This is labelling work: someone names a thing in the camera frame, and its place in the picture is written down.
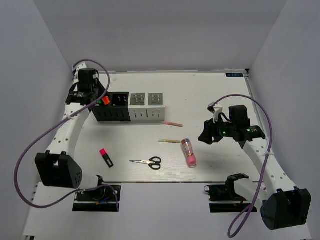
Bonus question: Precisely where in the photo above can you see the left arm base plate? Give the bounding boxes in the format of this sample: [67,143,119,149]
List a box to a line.
[72,184,122,213]

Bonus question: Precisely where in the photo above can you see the pink cap black highlighter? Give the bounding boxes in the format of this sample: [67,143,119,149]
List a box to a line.
[99,148,114,168]

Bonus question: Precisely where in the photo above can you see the purple cable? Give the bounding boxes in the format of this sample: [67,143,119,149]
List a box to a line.
[13,59,120,212]
[214,93,273,238]

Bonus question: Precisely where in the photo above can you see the pink marker set tube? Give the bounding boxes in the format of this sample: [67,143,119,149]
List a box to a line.
[181,138,197,168]

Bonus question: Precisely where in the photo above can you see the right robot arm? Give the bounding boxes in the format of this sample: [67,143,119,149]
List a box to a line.
[198,104,312,230]

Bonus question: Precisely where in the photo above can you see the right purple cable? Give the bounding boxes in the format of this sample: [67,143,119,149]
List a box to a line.
[214,93,273,238]

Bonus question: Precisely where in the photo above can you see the black handled scissors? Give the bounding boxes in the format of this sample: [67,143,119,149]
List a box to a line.
[129,156,162,171]

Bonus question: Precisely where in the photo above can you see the orange-pink highlighter pen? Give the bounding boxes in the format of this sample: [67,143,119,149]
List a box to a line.
[162,121,184,128]

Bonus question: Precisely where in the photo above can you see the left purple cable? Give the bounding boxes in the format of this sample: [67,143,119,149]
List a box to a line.
[13,59,120,212]

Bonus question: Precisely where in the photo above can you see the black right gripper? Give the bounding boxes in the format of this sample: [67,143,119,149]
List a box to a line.
[198,114,236,145]

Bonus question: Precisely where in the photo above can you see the blue label sticker right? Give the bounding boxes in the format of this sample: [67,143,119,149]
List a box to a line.
[225,73,244,78]

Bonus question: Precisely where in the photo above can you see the yellow highlighter pen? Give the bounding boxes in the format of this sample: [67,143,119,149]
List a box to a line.
[158,139,181,144]

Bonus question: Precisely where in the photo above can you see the orange cap black highlighter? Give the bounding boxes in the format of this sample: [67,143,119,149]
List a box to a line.
[101,96,111,105]

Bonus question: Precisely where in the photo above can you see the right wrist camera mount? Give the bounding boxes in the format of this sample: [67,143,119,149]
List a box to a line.
[207,102,223,124]

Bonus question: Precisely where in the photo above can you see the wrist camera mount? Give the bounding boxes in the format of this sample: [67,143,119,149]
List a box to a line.
[207,102,223,124]
[71,61,88,76]

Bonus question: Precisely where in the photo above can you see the black desk organizer box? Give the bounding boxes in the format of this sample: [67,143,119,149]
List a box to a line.
[91,92,131,122]

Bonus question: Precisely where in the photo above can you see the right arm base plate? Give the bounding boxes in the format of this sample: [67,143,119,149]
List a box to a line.
[203,184,250,214]

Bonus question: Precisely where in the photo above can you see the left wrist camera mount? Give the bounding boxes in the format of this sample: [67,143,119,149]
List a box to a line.
[71,61,88,76]

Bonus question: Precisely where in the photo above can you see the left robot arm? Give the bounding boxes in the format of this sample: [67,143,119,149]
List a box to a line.
[35,68,106,200]

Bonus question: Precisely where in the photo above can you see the white desk organizer box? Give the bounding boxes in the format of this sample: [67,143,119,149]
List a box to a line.
[128,93,166,122]

